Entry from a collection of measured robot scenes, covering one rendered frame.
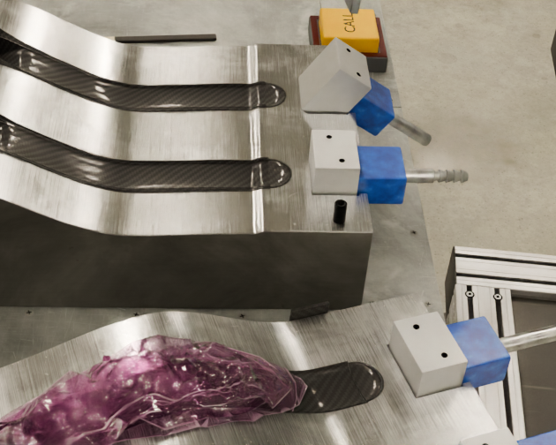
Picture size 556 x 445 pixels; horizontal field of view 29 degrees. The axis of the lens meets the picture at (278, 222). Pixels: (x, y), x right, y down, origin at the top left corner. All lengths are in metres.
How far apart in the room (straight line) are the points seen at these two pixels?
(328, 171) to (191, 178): 0.12
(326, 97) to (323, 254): 0.16
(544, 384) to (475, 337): 0.88
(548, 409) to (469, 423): 0.88
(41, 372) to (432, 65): 2.00
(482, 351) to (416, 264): 0.17
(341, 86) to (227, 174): 0.13
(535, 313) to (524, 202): 0.56
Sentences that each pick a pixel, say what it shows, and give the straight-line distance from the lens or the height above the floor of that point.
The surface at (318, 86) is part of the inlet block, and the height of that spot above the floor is 0.91.
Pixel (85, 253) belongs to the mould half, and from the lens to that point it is 0.84.
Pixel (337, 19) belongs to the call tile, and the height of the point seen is 0.84.
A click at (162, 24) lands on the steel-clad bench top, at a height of 0.80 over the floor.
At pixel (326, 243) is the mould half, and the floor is 0.88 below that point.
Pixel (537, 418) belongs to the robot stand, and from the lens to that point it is 1.62.
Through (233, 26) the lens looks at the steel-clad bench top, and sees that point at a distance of 1.21.
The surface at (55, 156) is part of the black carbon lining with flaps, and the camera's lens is 0.88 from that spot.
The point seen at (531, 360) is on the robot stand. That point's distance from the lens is 1.69.
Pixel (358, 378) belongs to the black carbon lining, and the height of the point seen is 0.85.
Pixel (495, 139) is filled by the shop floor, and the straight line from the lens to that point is 2.44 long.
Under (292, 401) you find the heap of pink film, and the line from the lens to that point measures 0.74.
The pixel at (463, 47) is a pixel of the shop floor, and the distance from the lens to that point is 2.72.
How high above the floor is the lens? 1.45
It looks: 43 degrees down
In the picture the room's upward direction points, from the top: 4 degrees clockwise
